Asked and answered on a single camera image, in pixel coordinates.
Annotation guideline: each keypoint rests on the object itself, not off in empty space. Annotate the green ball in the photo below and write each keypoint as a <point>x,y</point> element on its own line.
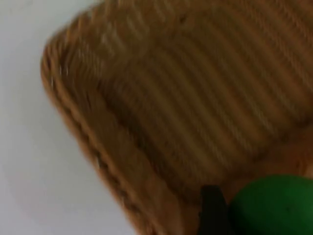
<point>274,208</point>

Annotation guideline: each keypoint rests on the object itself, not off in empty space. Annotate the pale brown wicker basket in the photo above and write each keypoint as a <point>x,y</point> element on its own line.
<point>176,93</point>

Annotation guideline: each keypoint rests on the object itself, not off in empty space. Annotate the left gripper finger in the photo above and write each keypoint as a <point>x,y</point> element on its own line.
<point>212,213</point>

